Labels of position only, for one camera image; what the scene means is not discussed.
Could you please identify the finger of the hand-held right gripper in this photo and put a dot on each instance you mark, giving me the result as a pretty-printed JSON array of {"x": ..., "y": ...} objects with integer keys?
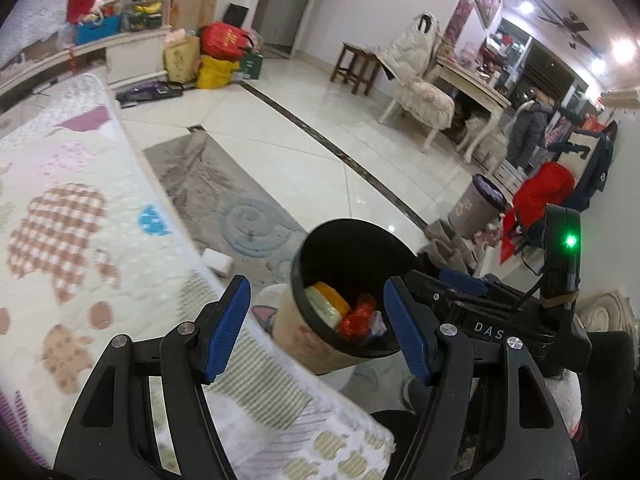
[
  {"x": 462, "y": 280},
  {"x": 425, "y": 285}
]

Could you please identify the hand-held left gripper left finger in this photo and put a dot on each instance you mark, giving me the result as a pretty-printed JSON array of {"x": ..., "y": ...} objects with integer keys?
[{"x": 227, "y": 330}]

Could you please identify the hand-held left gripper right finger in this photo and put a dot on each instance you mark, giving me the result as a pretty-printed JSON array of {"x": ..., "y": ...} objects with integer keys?
[{"x": 407, "y": 330}]

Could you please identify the beige trash bin black liner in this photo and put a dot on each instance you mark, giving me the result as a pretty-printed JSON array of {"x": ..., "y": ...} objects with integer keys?
[{"x": 300, "y": 350}]

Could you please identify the grey plush slipper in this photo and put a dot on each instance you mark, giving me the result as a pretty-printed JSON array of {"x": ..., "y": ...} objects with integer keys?
[
  {"x": 440, "y": 232},
  {"x": 447, "y": 255}
]

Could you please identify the white slipper pink ear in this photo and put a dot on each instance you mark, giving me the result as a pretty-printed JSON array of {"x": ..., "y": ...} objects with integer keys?
[{"x": 265, "y": 310}]

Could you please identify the red crumpled wrapper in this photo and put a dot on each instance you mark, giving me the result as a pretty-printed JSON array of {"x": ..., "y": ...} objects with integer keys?
[{"x": 357, "y": 320}]

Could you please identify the beige plush cushion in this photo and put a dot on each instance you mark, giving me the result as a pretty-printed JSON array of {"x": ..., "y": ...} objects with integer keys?
[{"x": 605, "y": 310}]

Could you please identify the small white box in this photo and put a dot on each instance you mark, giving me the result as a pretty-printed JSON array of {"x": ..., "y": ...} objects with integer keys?
[{"x": 217, "y": 262}]

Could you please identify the grey floral waste bin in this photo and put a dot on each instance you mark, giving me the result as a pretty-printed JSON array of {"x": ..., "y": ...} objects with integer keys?
[{"x": 472, "y": 210}]

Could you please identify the red fabric bag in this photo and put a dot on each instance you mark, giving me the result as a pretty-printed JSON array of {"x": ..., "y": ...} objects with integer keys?
[{"x": 542, "y": 190}]

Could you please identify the yellow round container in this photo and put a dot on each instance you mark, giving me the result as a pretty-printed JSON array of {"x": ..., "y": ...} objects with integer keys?
[{"x": 327, "y": 302}]

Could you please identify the dark blue jacket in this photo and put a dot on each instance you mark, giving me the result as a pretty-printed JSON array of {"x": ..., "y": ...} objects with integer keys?
[{"x": 600, "y": 160}]

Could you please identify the person's dark pants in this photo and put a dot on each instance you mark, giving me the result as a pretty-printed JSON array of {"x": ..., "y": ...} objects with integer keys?
[{"x": 605, "y": 385}]

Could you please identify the white plush toy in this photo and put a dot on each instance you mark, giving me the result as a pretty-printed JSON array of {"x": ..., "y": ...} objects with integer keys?
[{"x": 565, "y": 400}]

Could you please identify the grey swirl rug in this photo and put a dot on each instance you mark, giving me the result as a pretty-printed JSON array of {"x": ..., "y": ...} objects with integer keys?
[{"x": 210, "y": 185}]

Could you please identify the white dining table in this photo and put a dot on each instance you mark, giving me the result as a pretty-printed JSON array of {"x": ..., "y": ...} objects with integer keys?
[{"x": 470, "y": 80}]

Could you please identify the white cushioned chair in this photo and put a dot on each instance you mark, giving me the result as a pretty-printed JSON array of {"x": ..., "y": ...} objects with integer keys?
[{"x": 415, "y": 85}]

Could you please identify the printed plush blanket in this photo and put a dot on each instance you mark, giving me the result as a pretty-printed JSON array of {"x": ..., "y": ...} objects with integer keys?
[{"x": 75, "y": 185}]

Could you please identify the brown wooden stool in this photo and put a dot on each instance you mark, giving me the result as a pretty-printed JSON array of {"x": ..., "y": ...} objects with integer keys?
[{"x": 357, "y": 62}]

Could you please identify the ceiling fan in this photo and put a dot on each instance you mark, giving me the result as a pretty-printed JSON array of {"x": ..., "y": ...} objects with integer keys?
[{"x": 565, "y": 20}]

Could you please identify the purple stick vacuum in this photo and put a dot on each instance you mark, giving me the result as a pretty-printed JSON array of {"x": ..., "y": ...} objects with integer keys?
[{"x": 150, "y": 92}]

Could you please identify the yellow plastic bag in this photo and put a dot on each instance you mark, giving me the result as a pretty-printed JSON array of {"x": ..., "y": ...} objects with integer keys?
[{"x": 215, "y": 72}]

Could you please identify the green carton box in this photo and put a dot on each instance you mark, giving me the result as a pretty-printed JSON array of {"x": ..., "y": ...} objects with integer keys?
[{"x": 251, "y": 65}]

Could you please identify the large red bag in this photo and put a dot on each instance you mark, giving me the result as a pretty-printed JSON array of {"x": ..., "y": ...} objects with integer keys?
[{"x": 225, "y": 40}]

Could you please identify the white TV cabinet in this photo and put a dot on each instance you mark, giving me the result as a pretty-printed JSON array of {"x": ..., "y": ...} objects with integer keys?
[{"x": 135, "y": 55}]

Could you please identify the grey door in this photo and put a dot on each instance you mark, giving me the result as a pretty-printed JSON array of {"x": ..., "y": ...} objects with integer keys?
[{"x": 285, "y": 5}]

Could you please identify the black flat bag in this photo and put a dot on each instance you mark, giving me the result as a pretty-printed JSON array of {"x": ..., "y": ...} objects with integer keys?
[{"x": 235, "y": 15}]

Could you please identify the blue plastic basket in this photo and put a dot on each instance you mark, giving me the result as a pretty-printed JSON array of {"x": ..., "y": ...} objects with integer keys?
[{"x": 97, "y": 30}]

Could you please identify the bunch of bananas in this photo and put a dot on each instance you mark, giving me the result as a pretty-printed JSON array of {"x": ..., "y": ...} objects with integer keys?
[{"x": 149, "y": 8}]

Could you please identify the white quilted cover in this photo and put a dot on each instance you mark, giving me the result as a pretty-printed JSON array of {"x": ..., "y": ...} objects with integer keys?
[{"x": 30, "y": 15}]

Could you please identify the pink wall scroll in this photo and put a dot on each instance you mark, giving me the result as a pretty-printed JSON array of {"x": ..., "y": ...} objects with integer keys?
[{"x": 457, "y": 12}]

